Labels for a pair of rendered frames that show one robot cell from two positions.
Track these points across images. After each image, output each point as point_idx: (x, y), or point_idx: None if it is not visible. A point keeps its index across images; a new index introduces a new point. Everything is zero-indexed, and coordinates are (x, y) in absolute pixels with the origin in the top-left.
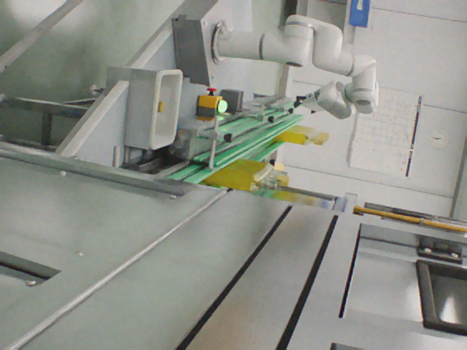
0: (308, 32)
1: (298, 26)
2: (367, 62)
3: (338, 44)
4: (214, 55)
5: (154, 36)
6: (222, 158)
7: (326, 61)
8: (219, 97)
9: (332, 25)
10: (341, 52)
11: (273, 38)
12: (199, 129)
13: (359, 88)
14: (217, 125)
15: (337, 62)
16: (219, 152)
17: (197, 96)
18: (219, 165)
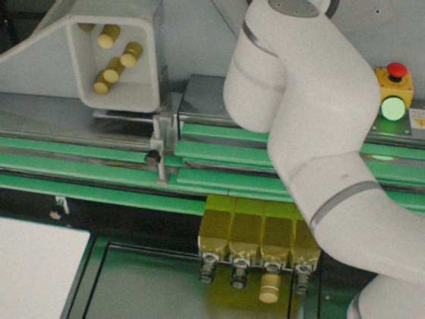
0: (251, 58)
1: (241, 27)
2: (354, 257)
3: (296, 137)
4: None
5: None
6: (211, 181)
7: (269, 158)
8: (396, 92)
9: (303, 70)
10: (310, 165)
11: None
12: (165, 119)
13: (360, 295)
14: (155, 130)
15: (284, 183)
16: (272, 172)
17: (371, 66)
18: (207, 186)
